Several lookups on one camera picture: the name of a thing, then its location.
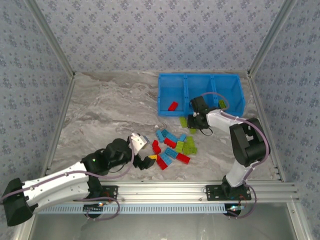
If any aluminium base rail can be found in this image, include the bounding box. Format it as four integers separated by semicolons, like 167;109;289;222
47;180;300;203

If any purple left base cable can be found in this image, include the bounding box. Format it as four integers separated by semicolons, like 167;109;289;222
74;196;121;222

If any slotted light blue cable duct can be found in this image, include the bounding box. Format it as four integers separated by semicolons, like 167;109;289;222
37;203;230;215

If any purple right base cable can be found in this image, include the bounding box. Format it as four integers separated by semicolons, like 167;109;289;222
226;184;258;220

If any aluminium frame post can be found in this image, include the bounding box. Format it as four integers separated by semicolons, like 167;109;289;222
23;0;76;78
247;0;300;76

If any small controller board with LED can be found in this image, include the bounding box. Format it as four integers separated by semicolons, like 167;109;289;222
83;202;105;214
226;204;245;216

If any aluminium frame leg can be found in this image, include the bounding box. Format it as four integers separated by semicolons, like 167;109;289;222
286;201;311;240
11;219;36;240

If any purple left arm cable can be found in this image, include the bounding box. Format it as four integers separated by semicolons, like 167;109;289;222
0;136;137;203

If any aluminium table side rail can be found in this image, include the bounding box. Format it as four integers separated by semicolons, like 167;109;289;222
246;71;287;182
39;72;77;177

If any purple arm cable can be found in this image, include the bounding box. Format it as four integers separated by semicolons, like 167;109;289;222
0;136;137;203
199;91;272;187

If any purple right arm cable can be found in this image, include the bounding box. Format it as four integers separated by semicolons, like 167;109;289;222
199;91;272;187

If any aluminium table end rail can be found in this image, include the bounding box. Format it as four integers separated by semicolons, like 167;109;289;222
73;69;251;75

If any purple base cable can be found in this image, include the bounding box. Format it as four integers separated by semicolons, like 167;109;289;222
74;196;121;222
226;184;258;220

